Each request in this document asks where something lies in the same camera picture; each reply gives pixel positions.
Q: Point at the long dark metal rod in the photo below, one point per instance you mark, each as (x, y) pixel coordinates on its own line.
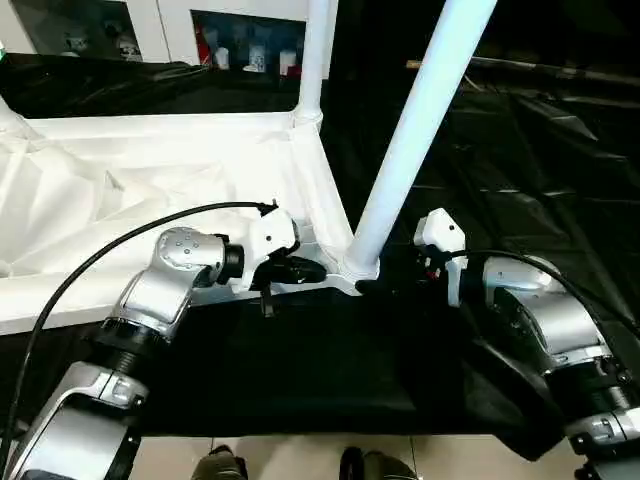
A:
(555, 69)

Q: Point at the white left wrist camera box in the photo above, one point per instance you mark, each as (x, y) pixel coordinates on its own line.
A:
(270, 240)

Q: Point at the white glass-door cabinet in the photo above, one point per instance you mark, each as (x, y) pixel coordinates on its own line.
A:
(165, 25)

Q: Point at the black backdrop cloth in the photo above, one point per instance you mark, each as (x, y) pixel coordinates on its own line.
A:
(550, 25)

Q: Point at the black work surface mat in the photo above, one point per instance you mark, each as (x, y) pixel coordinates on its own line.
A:
(525, 175)

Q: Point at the white plastic table top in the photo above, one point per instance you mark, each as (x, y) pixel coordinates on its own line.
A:
(150, 165)

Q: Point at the white plastic table leg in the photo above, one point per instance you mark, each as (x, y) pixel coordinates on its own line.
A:
(11, 120)
(315, 60)
(415, 135)

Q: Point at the small white jar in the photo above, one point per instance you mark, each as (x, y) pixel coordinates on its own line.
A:
(256, 57)
(222, 57)
(287, 62)

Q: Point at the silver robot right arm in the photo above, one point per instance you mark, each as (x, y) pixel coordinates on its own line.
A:
(550, 315)

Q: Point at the brown round robot part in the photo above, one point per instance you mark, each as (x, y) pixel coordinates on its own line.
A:
(375, 464)
(220, 462)

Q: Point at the small yellow label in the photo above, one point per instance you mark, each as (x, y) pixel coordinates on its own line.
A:
(413, 64)

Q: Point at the red bottle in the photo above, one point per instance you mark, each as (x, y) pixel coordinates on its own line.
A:
(203, 47)

